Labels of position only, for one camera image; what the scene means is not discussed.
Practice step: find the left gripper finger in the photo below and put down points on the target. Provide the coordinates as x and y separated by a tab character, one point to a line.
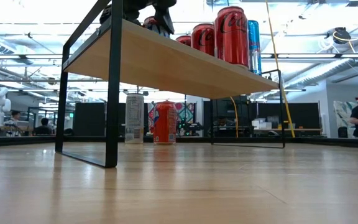
165	20

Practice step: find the orange soda can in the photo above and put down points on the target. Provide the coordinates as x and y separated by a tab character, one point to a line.
149	24
165	124

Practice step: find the red cola can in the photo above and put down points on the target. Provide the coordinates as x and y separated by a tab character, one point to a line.
232	37
203	40
183	41

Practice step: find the blue silver energy drink can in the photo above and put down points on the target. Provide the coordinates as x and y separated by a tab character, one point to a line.
255	46

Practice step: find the white slim can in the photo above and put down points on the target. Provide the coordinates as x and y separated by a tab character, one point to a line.
134	118

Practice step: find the small black robot arm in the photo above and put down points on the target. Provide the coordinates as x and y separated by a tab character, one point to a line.
191	127

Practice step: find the wooden shelf black metal legs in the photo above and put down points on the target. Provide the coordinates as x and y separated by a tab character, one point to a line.
166	68

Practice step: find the colourful poster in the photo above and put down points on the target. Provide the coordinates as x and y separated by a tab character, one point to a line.
186	113

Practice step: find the black equipment rack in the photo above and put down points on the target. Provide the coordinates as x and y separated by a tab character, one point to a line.
225	112

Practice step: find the black partition panel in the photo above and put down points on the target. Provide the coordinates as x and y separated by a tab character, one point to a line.
89	119
304	115

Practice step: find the white box stack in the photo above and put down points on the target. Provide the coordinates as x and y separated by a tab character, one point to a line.
264	124

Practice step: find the black ceiling-hung device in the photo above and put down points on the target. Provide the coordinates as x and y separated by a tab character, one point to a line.
341	35

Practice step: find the white teal patterned cloth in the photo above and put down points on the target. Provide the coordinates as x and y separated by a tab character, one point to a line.
342	112

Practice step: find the black aluminium table frame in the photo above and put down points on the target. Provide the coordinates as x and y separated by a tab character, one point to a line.
26	140

